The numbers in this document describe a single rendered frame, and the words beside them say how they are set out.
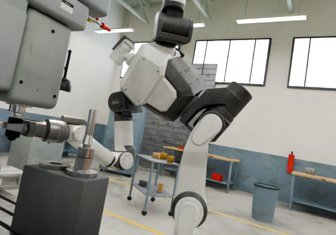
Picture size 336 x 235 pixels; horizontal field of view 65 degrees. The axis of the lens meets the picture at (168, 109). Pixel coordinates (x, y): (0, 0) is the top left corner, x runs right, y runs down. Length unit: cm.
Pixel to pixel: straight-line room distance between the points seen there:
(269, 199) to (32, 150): 446
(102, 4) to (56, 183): 72
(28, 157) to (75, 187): 480
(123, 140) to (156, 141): 808
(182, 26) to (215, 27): 842
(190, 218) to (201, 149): 26
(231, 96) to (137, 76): 39
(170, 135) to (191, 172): 799
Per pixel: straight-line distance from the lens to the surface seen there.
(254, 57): 865
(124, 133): 126
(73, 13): 108
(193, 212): 108
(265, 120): 821
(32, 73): 98
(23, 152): 565
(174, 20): 110
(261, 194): 536
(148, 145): 950
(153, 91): 109
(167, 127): 915
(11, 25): 94
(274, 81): 839
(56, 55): 104
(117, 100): 125
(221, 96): 109
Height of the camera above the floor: 130
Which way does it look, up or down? 5 degrees up
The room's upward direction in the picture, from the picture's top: 10 degrees clockwise
